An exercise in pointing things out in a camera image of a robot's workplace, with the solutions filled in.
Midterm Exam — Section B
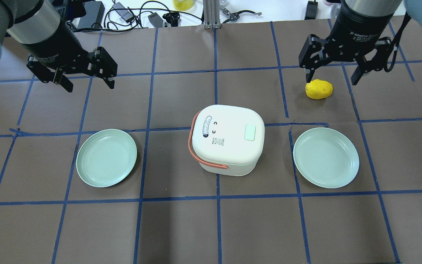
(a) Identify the green plate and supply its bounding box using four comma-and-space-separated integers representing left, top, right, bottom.
293, 127, 360, 189
76, 129, 138, 188

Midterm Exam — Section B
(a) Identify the black power adapter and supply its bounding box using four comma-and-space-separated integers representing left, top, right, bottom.
77, 1, 104, 29

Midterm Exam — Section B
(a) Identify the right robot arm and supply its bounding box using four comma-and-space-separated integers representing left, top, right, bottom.
298, 0, 422, 85

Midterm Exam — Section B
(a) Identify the aluminium frame post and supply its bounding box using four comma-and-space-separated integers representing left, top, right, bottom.
203, 0, 222, 29

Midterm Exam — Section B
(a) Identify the black cable bundle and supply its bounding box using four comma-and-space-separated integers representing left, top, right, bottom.
103, 0, 204, 30

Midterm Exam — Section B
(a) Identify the left green plate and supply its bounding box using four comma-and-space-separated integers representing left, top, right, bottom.
76, 129, 138, 188

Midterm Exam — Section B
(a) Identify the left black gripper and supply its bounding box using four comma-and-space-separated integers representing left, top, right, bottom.
22, 22, 118, 92

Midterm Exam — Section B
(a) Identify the right green plate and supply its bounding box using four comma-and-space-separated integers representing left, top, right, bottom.
293, 127, 360, 189

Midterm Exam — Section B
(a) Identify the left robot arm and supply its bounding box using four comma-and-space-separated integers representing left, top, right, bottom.
0, 0, 118, 92

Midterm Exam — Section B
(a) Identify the yellow tape roll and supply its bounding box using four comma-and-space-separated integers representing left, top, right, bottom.
172, 0, 194, 11

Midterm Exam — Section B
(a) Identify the small black charger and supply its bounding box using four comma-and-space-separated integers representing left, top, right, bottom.
148, 13, 164, 28

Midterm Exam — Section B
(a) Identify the white rice cooker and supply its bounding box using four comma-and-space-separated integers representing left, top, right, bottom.
188, 104, 265, 176

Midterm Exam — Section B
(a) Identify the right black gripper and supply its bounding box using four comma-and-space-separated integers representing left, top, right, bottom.
299, 10, 396, 85

